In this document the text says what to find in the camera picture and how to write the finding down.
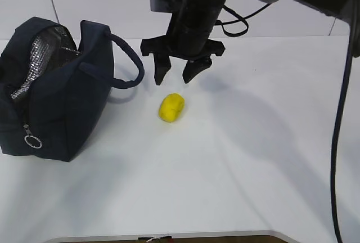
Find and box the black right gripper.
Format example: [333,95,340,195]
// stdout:
[141,0,226,86]

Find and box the yellow lemon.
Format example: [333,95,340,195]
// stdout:
[158,93,185,123]

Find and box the navy blue insulated bag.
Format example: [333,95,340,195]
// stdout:
[1,17,145,162]

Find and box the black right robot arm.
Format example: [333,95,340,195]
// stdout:
[141,0,359,85]

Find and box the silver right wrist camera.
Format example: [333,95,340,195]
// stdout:
[150,0,183,13]

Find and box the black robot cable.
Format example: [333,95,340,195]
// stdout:
[329,17,360,243]

